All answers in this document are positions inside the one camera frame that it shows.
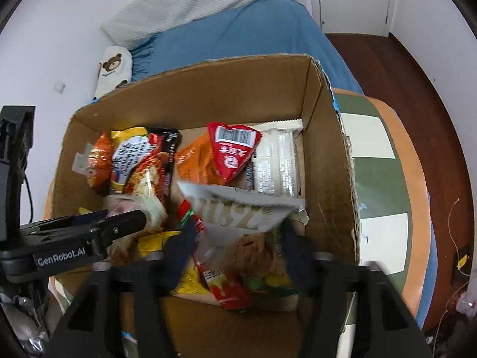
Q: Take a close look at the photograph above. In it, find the black yellow ramen noodle packet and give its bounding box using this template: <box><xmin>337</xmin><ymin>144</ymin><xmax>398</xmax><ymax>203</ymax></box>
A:
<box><xmin>110</xmin><ymin>127</ymin><xmax>181</xmax><ymax>205</ymax></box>

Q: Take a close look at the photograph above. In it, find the blue bed sheet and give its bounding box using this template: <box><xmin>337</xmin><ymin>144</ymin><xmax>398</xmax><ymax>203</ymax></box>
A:
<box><xmin>129</xmin><ymin>0</ymin><xmax>363</xmax><ymax>94</ymax></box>

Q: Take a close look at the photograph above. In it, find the orange cuicuijiao snack bag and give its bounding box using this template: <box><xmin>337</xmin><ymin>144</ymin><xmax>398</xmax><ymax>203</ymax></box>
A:
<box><xmin>86</xmin><ymin>133</ymin><xmax>114</xmax><ymax>195</ymax></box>

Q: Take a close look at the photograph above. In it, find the orange snack packet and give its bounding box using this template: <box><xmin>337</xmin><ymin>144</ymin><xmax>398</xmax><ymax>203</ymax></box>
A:
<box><xmin>175</xmin><ymin>133</ymin><xmax>225</xmax><ymax>186</ymax></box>

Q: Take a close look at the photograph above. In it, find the egg snack clear packet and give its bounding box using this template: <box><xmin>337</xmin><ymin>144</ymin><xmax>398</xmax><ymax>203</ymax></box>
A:
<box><xmin>104</xmin><ymin>194</ymin><xmax>167</xmax><ymax>231</ymax></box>

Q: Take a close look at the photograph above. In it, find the black cable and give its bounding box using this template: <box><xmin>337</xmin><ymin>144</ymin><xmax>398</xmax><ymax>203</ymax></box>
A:
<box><xmin>22</xmin><ymin>176</ymin><xmax>36</xmax><ymax>225</ymax></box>

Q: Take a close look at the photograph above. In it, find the white silver wafer packet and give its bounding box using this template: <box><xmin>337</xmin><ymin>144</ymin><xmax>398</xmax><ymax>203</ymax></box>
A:
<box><xmin>246</xmin><ymin>119</ymin><xmax>303</xmax><ymax>197</ymax></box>

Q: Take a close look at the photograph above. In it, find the red triangular snack packet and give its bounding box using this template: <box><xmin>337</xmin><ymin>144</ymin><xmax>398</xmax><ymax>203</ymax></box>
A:
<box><xmin>207</xmin><ymin>122</ymin><xmax>262</xmax><ymax>184</ymax></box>

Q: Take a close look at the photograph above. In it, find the white closet door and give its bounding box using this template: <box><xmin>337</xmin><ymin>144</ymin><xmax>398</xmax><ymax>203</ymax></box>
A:
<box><xmin>311</xmin><ymin>0</ymin><xmax>394</xmax><ymax>36</ymax></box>

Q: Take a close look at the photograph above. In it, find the white bear print pillow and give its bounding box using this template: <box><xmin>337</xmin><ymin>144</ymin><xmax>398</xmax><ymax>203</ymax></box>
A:
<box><xmin>93</xmin><ymin>46</ymin><xmax>133</xmax><ymax>100</ymax></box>

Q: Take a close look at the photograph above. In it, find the silver grey snack bag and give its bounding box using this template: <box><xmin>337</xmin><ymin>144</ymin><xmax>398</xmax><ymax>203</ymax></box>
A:
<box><xmin>177</xmin><ymin>181</ymin><xmax>309</xmax><ymax>247</ymax></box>

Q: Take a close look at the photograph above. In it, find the brown cardboard box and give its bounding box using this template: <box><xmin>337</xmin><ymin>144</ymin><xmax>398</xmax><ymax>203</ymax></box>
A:
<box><xmin>51</xmin><ymin>55</ymin><xmax>359</xmax><ymax>357</ymax></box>

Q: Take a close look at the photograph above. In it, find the green white checkered cloth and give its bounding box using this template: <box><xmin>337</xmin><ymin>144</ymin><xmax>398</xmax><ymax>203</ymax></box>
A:
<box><xmin>334</xmin><ymin>89</ymin><xmax>437</xmax><ymax>326</ymax></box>

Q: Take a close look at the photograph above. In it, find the yellow snack packet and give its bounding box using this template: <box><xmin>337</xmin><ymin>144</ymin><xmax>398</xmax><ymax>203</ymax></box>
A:
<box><xmin>136</xmin><ymin>230</ymin><xmax>211</xmax><ymax>297</ymax></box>

